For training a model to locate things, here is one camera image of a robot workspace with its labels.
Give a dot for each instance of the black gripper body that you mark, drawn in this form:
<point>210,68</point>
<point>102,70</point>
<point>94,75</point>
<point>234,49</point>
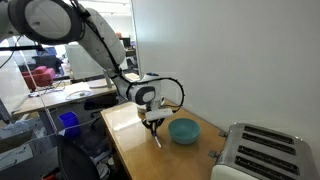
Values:
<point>150,124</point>

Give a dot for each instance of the red sofa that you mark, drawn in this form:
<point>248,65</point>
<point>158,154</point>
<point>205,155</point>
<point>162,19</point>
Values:
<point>39,77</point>

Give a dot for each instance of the purple sharpie marker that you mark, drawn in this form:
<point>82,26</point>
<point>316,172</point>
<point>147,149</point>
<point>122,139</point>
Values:
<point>157,140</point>

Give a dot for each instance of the silver four-slot toaster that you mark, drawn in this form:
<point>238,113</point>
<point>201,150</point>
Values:
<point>256,153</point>

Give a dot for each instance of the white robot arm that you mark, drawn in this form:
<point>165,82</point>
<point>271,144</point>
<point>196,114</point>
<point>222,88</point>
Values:
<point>55,22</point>

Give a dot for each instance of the teal bowl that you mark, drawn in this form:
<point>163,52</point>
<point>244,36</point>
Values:
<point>184,131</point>

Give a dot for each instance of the black office chair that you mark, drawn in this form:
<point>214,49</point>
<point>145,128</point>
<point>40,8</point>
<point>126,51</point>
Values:
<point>73,162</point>

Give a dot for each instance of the wooden background desk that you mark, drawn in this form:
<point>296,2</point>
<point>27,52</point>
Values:
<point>68,94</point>

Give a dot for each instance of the white computer monitor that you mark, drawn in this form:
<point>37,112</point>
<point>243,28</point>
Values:
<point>84,68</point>

